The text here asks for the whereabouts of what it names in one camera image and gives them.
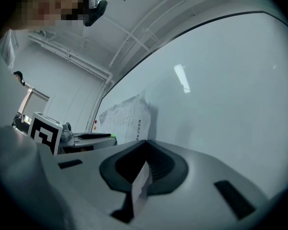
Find person's white shirt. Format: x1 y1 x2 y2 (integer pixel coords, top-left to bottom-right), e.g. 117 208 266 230
0 29 74 230

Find white whiteboard with black frame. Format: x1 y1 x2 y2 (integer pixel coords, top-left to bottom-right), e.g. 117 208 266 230
86 10 288 201

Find person's head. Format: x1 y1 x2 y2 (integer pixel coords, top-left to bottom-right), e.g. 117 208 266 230
0 0 92 32

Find printed white paper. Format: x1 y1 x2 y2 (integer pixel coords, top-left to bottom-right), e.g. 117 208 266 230
98 90 159 216

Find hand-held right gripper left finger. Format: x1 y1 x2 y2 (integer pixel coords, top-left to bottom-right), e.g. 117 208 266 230
54 139 147 230

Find white wall conduit pipes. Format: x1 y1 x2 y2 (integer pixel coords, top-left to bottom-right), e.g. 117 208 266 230
27 0 255 88

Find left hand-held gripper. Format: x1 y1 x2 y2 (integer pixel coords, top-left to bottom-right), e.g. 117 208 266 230
27 112 118 156

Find black head-worn camera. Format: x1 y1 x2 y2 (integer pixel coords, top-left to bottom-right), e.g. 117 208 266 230
83 0 108 27

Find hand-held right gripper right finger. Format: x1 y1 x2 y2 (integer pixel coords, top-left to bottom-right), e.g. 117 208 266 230
132 139 274 230

